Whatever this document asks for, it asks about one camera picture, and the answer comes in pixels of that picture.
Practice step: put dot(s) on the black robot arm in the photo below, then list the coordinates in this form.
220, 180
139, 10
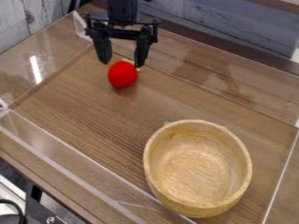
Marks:
123, 10

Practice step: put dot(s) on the oval wooden bowl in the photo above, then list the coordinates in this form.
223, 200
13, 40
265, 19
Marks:
197, 167

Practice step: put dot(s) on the clear acrylic enclosure wall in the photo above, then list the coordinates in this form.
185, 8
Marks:
81, 184

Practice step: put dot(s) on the black metal table bracket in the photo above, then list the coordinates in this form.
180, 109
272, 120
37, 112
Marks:
36, 213

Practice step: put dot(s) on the red plush strawberry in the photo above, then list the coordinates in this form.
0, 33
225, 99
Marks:
123, 74

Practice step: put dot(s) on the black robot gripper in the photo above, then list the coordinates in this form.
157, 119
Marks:
101, 29

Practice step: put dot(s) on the clear acrylic corner bracket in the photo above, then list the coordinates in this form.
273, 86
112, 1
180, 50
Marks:
80, 25

